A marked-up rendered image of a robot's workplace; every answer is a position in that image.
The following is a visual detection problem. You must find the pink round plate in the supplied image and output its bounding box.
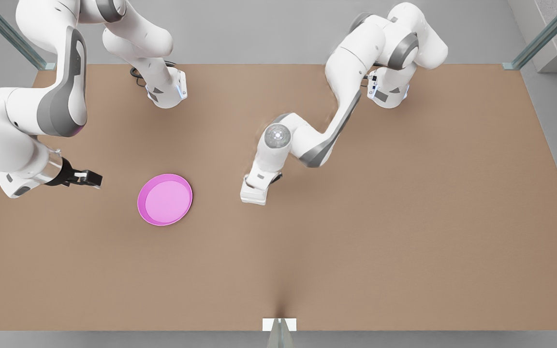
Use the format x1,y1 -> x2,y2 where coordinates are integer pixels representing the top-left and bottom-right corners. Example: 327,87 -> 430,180
137,174 -> 194,227

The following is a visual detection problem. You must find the silver frame post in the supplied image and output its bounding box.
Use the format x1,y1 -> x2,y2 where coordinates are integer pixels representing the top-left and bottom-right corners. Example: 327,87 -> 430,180
262,318 -> 297,348
0,0 -> 57,71
502,0 -> 557,71

